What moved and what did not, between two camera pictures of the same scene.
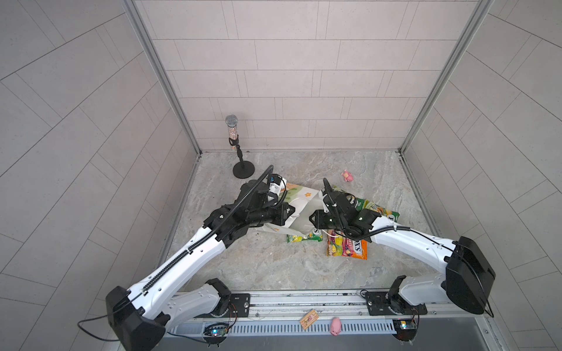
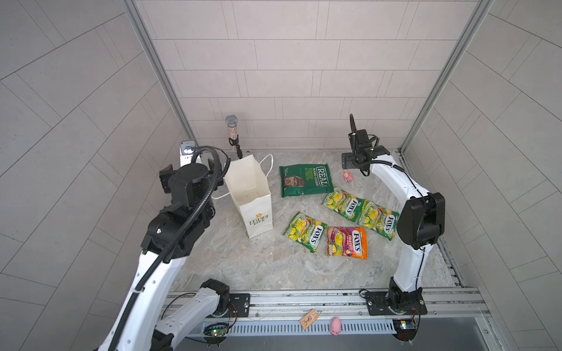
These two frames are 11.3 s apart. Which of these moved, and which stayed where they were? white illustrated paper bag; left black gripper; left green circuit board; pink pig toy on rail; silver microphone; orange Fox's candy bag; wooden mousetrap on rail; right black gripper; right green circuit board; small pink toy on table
Moved: white illustrated paper bag; right black gripper; left black gripper
Stayed: left green circuit board; pink pig toy on rail; wooden mousetrap on rail; orange Fox's candy bag; silver microphone; right green circuit board; small pink toy on table
